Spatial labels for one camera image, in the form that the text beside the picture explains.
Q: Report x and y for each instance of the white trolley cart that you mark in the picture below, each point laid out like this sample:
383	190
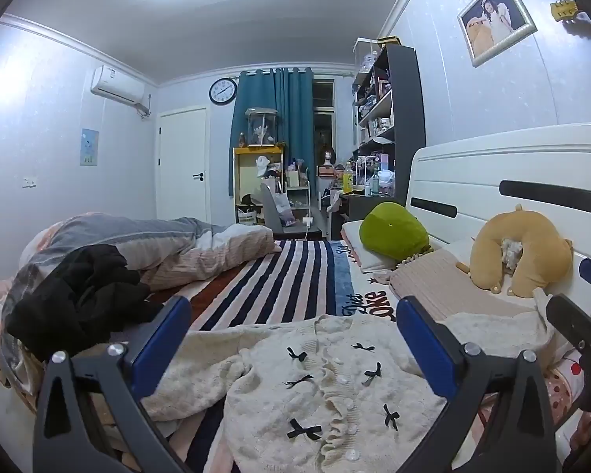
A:
299	194

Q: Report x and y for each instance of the cream knit cardigan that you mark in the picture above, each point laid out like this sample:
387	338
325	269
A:
315	379

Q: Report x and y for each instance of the grey chair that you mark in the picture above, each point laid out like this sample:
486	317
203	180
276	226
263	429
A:
271	212

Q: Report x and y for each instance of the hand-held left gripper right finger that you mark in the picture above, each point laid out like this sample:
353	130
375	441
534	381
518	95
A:
423	345

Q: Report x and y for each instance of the small wall poster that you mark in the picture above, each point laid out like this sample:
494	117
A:
89	147

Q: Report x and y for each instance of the round wall clock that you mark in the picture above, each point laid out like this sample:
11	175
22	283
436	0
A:
223	91

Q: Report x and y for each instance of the yellow bottle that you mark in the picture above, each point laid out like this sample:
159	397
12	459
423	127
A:
348	180

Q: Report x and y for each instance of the grey and pink duvet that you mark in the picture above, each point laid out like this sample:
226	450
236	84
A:
128	239

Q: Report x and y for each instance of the yellow shelf unit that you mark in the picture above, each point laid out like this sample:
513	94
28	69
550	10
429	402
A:
236	177

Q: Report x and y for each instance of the teal curtain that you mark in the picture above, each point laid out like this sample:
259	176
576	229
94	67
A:
285	103

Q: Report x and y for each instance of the striped bed blanket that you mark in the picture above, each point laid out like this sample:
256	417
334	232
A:
280	281

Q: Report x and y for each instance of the green glass bottle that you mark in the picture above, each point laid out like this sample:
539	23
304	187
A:
376	185

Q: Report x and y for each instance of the glass display case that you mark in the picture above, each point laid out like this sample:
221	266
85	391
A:
262	125

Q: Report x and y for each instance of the window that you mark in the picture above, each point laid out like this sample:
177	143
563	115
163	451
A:
324	108

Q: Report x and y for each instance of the mannequin head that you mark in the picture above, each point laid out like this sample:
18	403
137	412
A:
328	155

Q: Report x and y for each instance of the dark bookshelf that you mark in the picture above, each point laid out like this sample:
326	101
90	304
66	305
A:
409	108

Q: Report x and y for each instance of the white door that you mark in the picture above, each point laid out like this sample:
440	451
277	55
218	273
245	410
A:
182	157

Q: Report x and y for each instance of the pink striped pillow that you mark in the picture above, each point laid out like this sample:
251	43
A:
438	281

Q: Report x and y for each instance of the white air conditioner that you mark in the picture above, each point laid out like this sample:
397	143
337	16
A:
115	86

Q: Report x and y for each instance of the white headboard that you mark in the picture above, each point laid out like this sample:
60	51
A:
522	167

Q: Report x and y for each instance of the black clothes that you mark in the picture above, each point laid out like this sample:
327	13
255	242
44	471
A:
79	295

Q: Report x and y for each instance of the yellow guitar headstock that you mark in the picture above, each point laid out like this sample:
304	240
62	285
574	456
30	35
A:
564	9

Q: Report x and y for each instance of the framed photo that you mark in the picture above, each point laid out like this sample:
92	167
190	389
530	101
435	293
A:
495	19

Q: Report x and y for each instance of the yellow plush neck pillow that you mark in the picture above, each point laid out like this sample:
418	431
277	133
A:
546	261

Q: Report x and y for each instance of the green plush pillow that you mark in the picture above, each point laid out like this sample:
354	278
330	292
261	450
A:
394	229

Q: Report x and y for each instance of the white pillow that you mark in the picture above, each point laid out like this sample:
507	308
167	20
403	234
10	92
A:
357	241

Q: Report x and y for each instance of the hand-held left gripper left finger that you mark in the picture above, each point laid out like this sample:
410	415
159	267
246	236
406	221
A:
153	342

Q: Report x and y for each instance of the pink patterned bedsheet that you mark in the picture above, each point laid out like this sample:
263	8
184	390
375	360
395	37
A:
564	394

